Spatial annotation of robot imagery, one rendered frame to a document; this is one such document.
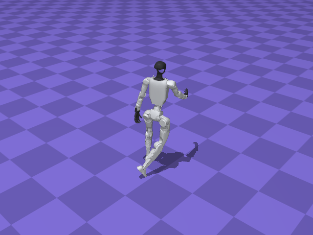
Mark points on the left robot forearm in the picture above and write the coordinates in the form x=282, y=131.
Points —
x=139, y=102

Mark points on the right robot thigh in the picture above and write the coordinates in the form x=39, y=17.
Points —
x=164, y=130

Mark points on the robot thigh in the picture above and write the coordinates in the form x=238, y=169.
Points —
x=164, y=130
x=149, y=123

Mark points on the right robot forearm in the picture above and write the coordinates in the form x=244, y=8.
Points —
x=182, y=96

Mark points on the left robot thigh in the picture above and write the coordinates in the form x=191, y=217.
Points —
x=149, y=123

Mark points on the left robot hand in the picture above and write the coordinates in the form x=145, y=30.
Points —
x=136, y=116

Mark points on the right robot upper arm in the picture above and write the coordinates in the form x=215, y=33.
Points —
x=172, y=85

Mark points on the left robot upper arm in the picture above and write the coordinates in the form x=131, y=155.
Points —
x=144, y=87

